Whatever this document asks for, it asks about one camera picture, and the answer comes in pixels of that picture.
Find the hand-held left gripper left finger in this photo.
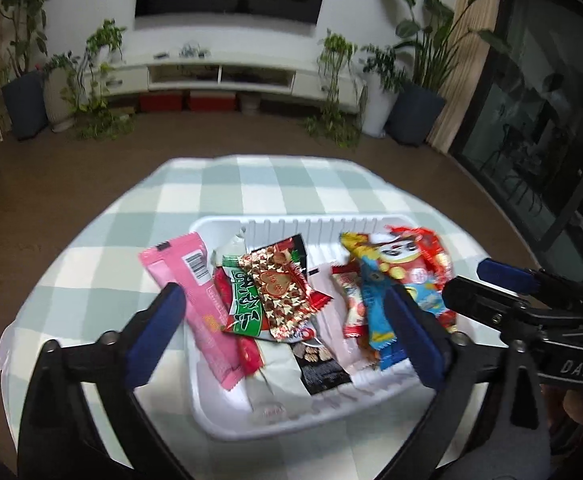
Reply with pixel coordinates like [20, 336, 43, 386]
[16, 282, 192, 480]

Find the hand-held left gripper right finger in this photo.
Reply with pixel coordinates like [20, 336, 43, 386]
[376, 285, 552, 480]

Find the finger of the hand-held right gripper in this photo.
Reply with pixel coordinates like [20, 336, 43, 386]
[444, 276, 542, 341]
[476, 259, 583, 313]

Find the blue snack packet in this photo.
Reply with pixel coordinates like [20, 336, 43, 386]
[359, 255, 415, 372]

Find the pink snack packet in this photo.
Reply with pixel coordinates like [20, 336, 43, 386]
[139, 232, 245, 392]

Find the small red snack packet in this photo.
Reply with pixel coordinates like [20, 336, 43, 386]
[330, 265, 372, 339]

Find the red candy packet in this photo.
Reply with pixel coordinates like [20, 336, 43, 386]
[381, 225, 458, 333]

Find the pale pink translucent packet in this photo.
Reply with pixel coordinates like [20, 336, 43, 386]
[316, 260, 372, 376]

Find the green snack packet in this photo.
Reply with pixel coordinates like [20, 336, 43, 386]
[220, 254, 275, 337]

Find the dark red snack packet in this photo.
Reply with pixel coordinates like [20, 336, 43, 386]
[214, 266, 265, 377]

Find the black snack packet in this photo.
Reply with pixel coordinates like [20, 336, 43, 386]
[249, 234, 353, 396]

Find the white plastic tray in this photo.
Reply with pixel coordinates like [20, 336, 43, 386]
[184, 215, 472, 442]

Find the orange snack bar packet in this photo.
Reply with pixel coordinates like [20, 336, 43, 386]
[340, 232, 387, 273]

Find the gold red snack packet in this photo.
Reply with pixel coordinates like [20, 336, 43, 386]
[239, 245, 333, 343]

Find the person's right hand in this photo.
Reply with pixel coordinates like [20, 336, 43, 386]
[541, 387, 583, 431]

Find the green white checked tablecloth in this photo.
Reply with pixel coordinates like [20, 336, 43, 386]
[0, 155, 542, 480]

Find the glass sliding door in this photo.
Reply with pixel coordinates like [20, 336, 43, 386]
[451, 0, 583, 271]

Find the large-leaf plant in dark pot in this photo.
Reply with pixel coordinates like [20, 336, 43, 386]
[371, 0, 512, 147]

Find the plant in white smooth pot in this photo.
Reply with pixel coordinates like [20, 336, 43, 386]
[361, 45, 407, 137]

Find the wooden slat panel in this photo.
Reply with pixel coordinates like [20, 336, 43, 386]
[429, 0, 502, 153]

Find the red storage box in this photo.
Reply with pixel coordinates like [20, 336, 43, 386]
[139, 92, 183, 113]
[188, 92, 237, 112]

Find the plant in white ribbed pot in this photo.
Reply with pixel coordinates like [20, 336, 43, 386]
[42, 52, 80, 133]

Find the tall plant in dark pot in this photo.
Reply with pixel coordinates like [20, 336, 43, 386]
[0, 0, 60, 141]

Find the white television cabinet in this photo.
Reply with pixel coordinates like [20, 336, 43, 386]
[82, 52, 367, 111]

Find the trailing plant on cabinet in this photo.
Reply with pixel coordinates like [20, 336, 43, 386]
[304, 30, 367, 148]
[62, 20, 135, 141]

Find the tangle of cables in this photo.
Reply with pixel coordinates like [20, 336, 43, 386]
[154, 45, 210, 58]

